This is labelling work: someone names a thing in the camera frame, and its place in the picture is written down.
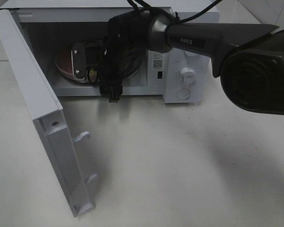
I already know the white bread sandwich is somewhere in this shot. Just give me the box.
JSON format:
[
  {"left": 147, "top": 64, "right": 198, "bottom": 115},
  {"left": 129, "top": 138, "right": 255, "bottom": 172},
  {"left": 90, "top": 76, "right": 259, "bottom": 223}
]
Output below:
[{"left": 85, "top": 41, "right": 101, "bottom": 84}]

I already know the upper white power knob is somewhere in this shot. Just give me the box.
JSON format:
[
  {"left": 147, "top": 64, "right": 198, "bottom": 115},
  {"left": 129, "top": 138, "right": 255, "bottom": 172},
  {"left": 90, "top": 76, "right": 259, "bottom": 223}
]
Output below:
[{"left": 184, "top": 51, "right": 198, "bottom": 57}]

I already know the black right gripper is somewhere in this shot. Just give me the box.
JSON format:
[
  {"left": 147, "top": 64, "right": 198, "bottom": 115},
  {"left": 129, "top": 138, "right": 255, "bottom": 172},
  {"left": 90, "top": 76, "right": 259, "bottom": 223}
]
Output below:
[{"left": 85, "top": 35, "right": 133, "bottom": 104}]

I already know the round white door button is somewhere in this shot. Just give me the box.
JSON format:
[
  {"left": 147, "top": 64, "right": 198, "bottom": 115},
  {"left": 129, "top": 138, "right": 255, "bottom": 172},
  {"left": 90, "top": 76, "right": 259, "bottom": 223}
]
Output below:
[{"left": 176, "top": 88, "right": 191, "bottom": 100}]

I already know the white warning label sticker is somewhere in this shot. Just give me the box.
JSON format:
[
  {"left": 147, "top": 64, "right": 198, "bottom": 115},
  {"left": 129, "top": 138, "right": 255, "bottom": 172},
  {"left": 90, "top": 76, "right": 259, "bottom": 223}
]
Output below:
[{"left": 152, "top": 52, "right": 165, "bottom": 70}]

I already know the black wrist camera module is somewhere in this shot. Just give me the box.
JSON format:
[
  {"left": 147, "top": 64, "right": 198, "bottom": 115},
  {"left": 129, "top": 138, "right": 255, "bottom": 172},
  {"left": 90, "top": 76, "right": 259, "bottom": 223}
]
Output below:
[{"left": 71, "top": 43, "right": 88, "bottom": 83}]

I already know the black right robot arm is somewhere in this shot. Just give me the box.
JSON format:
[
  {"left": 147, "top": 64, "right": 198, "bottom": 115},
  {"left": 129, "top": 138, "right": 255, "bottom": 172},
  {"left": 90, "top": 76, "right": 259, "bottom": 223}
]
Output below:
[{"left": 97, "top": 7, "right": 284, "bottom": 115}]

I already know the glass microwave turntable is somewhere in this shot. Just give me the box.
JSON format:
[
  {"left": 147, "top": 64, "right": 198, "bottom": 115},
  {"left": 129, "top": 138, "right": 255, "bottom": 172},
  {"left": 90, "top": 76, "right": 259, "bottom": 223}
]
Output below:
[{"left": 123, "top": 51, "right": 145, "bottom": 79}]

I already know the white microwave oven body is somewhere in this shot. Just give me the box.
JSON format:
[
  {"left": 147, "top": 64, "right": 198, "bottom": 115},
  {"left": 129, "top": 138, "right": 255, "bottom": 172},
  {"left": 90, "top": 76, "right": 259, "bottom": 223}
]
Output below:
[{"left": 0, "top": 0, "right": 209, "bottom": 104}]

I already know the white microwave door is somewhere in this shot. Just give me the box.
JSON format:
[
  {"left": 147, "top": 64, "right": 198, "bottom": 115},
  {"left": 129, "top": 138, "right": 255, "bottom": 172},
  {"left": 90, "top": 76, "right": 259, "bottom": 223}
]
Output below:
[{"left": 0, "top": 9, "right": 98, "bottom": 217}]

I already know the white timer knob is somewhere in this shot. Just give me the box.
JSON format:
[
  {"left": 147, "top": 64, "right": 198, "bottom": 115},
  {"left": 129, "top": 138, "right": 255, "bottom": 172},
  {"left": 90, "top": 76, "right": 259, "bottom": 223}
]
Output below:
[{"left": 179, "top": 67, "right": 196, "bottom": 84}]

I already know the pink plate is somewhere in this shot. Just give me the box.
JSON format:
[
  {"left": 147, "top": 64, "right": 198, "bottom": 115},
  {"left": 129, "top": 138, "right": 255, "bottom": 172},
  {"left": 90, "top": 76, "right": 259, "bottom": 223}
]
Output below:
[{"left": 54, "top": 46, "right": 102, "bottom": 82}]

